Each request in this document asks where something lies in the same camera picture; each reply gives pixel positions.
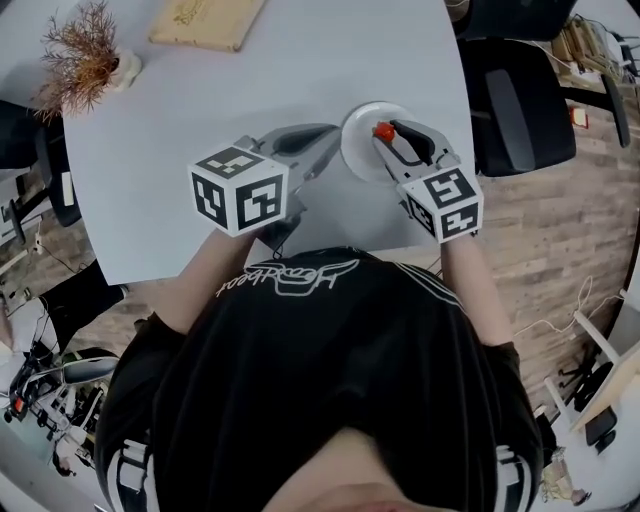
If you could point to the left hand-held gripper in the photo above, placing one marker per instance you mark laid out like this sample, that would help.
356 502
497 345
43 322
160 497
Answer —
240 195

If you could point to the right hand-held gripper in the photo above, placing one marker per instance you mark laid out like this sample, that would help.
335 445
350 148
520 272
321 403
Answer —
445 205

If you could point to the small red ball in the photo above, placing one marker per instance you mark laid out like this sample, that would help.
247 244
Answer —
384 131

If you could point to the white round plate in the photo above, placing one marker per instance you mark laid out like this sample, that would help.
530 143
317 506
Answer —
360 145

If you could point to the person's right forearm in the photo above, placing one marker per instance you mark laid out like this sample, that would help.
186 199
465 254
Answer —
475 295

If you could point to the person's left forearm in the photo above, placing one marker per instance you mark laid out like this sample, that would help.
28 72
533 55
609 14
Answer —
200 285

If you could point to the black padded office chair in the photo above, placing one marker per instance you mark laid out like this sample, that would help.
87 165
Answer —
520 110

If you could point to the flat wooden board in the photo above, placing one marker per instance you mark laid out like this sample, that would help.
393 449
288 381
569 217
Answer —
210 22

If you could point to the red framed floor tag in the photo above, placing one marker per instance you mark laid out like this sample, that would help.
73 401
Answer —
578 117

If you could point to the stack of cardboard boxes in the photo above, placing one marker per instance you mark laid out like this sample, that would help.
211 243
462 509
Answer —
585 47

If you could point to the person's black printed t-shirt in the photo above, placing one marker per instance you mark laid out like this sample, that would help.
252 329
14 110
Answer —
325 375

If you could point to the dried plant in white vase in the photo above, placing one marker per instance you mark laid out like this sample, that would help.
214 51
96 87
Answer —
80 60

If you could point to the white card on chair seat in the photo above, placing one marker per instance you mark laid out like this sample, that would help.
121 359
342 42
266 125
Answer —
68 187

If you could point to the black mesh office chair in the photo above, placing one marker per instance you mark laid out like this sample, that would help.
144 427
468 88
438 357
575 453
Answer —
47 165

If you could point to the white side desk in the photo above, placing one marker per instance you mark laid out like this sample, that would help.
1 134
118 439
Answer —
615 360

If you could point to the dark sneaker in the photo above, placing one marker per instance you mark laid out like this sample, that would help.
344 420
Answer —
90 370

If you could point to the person's neck and chin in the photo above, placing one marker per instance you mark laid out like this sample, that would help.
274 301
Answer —
350 475

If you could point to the black phone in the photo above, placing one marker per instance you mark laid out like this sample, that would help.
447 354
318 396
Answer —
601 427

